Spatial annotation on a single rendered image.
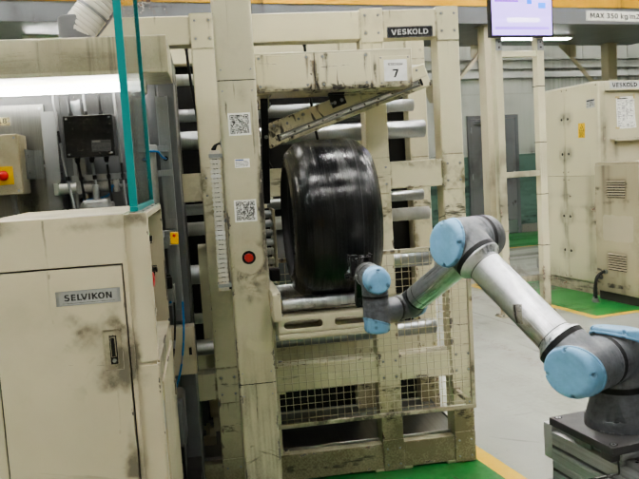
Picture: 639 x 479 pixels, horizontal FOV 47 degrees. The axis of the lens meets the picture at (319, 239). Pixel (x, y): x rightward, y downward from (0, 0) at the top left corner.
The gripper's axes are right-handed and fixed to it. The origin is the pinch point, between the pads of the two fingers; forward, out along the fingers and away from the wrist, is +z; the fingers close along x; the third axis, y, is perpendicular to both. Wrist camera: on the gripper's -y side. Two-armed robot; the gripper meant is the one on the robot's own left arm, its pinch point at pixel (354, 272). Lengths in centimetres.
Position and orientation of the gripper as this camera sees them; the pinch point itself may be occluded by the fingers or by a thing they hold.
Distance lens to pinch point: 238.5
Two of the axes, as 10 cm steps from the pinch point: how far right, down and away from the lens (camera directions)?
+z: -1.5, -0.9, 9.8
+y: -0.6, -9.9, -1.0
